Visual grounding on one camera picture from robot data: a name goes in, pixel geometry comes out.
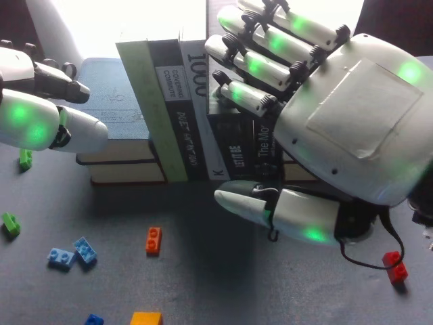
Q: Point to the black Covering Commute book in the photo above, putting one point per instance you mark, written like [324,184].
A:
[184,135]

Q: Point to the green standing book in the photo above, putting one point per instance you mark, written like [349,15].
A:
[152,101]

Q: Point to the green toy brick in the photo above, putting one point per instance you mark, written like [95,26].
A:
[11,225]
[25,160]

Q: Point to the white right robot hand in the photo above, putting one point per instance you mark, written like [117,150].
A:
[355,118]

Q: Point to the dark blue toy brick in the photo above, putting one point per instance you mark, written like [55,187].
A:
[94,320]

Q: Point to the black Let It Be book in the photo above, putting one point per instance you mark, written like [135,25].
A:
[236,135]

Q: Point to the blue lying book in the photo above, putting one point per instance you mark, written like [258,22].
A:
[115,98]

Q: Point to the light blue toy brick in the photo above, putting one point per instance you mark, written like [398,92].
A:
[61,258]

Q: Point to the white 1000 book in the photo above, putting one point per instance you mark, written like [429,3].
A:
[209,145]

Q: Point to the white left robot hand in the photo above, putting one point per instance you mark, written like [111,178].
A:
[27,125]

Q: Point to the black Most Excellent book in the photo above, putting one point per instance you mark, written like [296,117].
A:
[265,149]

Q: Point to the yellow toy brick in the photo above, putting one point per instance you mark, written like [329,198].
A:
[146,319]

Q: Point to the red toy brick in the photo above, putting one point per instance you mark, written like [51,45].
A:
[395,267]

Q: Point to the orange toy brick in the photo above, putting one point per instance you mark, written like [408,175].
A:
[154,241]

